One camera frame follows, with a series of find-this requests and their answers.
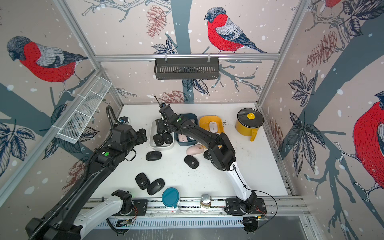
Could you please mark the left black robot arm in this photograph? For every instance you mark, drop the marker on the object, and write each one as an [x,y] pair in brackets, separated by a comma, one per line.
[58,223]

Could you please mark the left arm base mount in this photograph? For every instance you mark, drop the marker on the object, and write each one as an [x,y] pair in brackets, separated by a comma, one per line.
[130,206]

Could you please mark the black hanging wire basket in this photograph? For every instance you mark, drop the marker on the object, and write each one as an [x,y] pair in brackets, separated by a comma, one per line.
[187,69]

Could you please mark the pink mouse top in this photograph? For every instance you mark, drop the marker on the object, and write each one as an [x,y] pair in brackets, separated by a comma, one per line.
[195,150]

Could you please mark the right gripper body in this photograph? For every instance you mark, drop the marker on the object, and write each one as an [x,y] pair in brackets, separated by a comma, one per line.
[167,124]

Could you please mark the small glass jar silver lid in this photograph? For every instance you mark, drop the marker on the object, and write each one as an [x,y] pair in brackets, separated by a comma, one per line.
[206,201]

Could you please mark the teal storage box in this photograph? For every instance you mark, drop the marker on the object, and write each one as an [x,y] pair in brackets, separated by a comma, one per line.
[191,141]

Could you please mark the white storage box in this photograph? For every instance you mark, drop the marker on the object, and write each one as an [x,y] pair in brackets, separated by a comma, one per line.
[165,146]

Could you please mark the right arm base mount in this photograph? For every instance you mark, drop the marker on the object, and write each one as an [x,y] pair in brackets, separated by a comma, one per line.
[237,207]

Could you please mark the teal round lid container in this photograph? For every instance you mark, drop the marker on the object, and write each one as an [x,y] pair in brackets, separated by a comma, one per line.
[171,197]

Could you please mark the yellow storage box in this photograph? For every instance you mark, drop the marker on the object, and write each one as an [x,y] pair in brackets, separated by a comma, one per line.
[204,123]

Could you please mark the white wire mesh shelf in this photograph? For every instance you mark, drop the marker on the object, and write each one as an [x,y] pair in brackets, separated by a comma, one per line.
[90,99]

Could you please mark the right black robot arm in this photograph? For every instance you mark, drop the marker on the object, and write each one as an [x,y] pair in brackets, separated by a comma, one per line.
[222,156]

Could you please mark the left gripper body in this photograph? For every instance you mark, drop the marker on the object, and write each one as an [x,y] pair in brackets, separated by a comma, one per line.
[141,137]

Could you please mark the pink mouse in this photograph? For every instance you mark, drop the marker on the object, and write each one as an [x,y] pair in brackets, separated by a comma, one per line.
[195,150]
[182,138]

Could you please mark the yellow pot with black lid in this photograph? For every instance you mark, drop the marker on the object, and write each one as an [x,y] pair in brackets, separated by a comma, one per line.
[248,122]

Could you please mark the black mouse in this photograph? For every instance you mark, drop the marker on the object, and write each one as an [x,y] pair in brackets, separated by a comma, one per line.
[167,138]
[191,161]
[142,181]
[155,186]
[207,155]
[153,156]
[158,140]
[160,124]

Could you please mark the white mouse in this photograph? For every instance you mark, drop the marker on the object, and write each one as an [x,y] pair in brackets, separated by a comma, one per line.
[213,127]

